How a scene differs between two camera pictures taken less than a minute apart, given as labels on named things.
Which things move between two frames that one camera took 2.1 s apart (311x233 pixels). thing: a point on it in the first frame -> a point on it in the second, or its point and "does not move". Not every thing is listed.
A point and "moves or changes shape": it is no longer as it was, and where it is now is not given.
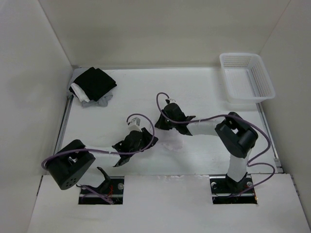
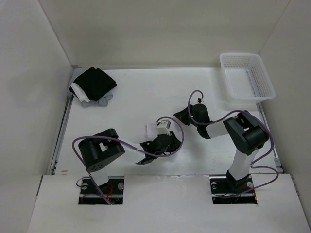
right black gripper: x=160 y=124 -> x=182 y=115
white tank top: x=172 y=143 moves or changes shape
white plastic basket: x=247 y=80 does not move
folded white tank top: x=79 y=92 does not move
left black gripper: x=148 y=138 -> x=175 y=143
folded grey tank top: x=102 y=101 does not move
